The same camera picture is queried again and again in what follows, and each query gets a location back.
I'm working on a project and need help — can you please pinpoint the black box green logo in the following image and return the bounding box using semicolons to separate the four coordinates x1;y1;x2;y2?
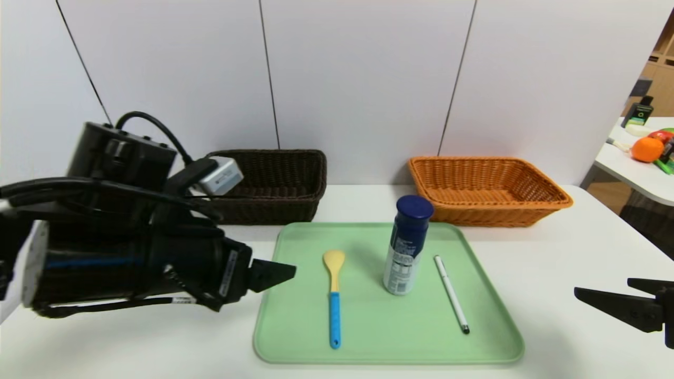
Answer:
621;96;655;128

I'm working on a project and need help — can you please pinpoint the orange wicker basket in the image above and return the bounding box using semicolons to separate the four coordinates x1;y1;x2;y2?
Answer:
408;156;574;228

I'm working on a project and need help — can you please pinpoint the blue-capped spray can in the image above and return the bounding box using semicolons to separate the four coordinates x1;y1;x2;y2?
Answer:
383;195;434;296

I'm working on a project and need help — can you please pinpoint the white stylus pen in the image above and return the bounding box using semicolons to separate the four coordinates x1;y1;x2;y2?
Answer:
434;255;471;335

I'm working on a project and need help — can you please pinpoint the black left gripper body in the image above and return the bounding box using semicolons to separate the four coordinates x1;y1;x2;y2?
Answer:
154;224;253;313

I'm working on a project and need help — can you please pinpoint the black camera cable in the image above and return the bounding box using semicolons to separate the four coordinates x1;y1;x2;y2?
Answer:
115;111;194;165

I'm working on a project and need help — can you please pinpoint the white side table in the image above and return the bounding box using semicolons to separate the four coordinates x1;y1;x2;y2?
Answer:
595;117;674;207

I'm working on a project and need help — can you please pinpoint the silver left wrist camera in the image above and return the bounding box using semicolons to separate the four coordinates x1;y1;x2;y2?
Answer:
199;157;244;195

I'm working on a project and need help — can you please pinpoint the wooden cabinet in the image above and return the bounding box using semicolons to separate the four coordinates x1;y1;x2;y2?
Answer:
624;11;674;117

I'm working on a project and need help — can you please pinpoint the orange fruit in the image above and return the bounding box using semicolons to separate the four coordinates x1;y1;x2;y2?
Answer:
631;137;665;163

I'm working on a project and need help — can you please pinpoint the light green plastic tray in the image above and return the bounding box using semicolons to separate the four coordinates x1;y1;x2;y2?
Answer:
253;222;525;365

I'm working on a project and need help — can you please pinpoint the wooden spoon blue handle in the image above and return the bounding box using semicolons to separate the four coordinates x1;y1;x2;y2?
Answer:
323;250;346;350

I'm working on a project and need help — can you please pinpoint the dark chair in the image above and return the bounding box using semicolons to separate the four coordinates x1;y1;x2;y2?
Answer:
620;189;674;260

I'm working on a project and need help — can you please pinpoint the dark brown wicker basket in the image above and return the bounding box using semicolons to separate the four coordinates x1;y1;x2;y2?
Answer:
203;149;328;226

